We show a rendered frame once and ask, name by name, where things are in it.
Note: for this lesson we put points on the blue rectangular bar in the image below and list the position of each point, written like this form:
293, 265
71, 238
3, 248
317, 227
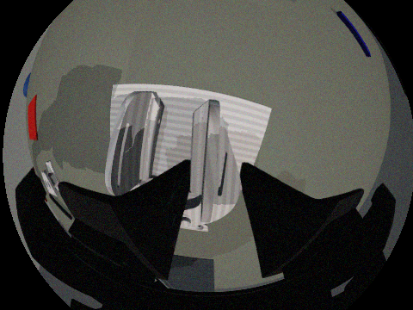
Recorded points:
354, 32

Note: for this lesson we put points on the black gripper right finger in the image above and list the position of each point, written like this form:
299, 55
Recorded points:
284, 220

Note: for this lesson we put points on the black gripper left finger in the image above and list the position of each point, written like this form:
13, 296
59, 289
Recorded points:
147, 219

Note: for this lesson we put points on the red flat plate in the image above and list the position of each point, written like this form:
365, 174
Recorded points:
32, 121

